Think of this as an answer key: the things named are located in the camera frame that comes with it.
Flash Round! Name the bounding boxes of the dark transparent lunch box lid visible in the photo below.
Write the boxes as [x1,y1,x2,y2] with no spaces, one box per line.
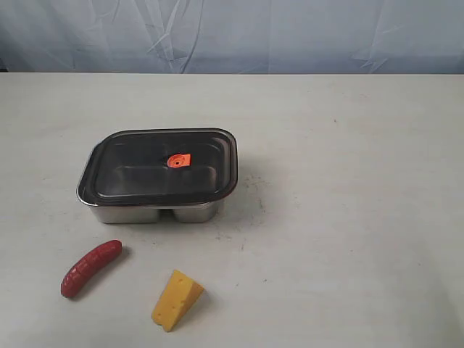
[77,128,238,208]

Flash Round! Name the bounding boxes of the yellow toy cheese wedge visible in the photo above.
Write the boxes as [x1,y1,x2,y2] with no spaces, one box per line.
[151,270,204,332]

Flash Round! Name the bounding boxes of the red toy sausage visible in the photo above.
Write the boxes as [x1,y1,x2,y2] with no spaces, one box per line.
[60,240,123,299]

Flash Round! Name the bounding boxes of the stainless steel lunch box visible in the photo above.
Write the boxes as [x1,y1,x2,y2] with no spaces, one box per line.
[76,143,236,225]

